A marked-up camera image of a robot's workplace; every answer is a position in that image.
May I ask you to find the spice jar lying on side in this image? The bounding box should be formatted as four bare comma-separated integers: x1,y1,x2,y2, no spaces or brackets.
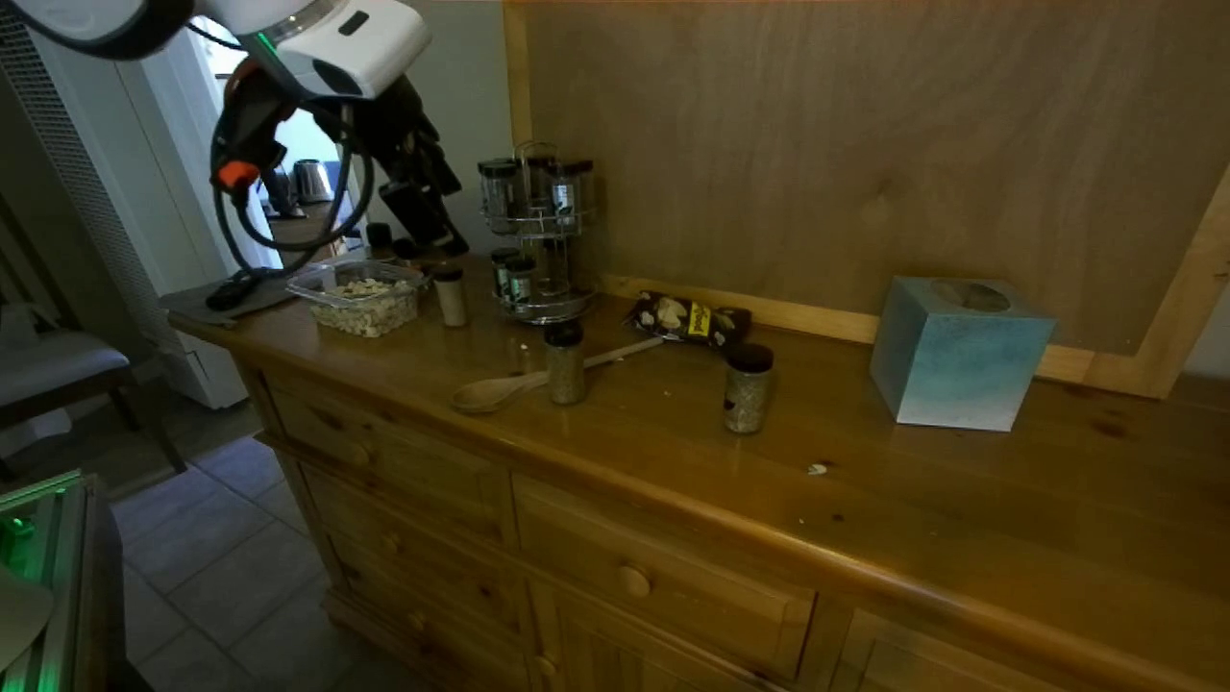
629,294,754,349

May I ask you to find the wooden spoon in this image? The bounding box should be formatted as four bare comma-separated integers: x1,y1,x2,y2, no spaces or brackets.
453,336,668,417

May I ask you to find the wooden dresser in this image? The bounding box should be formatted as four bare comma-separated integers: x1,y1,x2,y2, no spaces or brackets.
203,305,1230,692

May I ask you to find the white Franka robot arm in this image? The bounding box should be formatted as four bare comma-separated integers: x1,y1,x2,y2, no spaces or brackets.
7,0,469,257

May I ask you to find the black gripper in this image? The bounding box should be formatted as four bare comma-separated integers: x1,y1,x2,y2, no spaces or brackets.
340,77,469,257

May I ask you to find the spice jar with dark lid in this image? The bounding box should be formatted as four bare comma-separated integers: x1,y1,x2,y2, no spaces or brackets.
721,344,773,435

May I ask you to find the blue tissue box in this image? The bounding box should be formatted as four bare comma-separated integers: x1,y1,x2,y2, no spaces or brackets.
867,277,1052,430

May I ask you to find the spice jar near container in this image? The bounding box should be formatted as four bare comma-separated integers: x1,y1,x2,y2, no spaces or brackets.
435,267,469,328

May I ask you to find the black remote control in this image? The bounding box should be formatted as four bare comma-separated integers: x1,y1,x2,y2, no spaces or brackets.
203,271,267,310

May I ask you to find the silver kettle in background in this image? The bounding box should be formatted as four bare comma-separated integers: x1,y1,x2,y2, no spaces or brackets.
292,157,334,203

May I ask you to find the large plywood board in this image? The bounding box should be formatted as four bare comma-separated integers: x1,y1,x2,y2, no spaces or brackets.
504,0,1230,395

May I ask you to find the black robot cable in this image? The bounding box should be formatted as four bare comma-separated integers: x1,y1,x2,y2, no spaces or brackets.
206,62,378,280

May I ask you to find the small jar beside spoon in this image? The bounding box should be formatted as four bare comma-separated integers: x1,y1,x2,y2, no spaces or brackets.
545,321,585,407

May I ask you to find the rotating seasoning rack with jars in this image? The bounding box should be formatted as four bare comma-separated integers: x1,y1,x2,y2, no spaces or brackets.
476,153,597,328

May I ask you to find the clear container with white pieces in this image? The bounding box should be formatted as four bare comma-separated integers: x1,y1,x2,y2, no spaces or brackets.
287,262,422,340

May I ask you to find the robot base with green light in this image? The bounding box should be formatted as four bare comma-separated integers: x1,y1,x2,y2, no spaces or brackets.
0,472,126,692

